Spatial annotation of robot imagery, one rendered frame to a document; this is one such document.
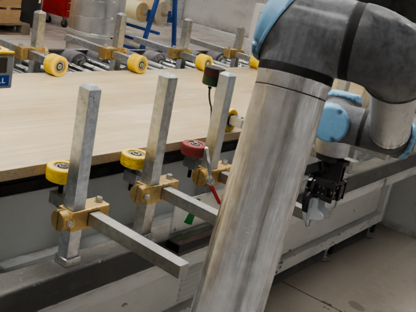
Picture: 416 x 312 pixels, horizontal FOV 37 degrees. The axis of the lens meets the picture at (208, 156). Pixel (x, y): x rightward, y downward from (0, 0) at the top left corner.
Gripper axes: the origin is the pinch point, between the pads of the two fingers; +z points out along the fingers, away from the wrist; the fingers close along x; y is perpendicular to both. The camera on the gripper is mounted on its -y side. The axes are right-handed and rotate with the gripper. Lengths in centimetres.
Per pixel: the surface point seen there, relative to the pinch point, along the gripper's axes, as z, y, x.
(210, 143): -12.4, -32.0, -5.9
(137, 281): 27, -33, -26
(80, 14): 1, -356, 219
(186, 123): -8, -59, 16
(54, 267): 12, -32, -58
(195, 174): -3.0, -33.4, -8.6
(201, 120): -8, -60, 25
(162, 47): -15, -151, 100
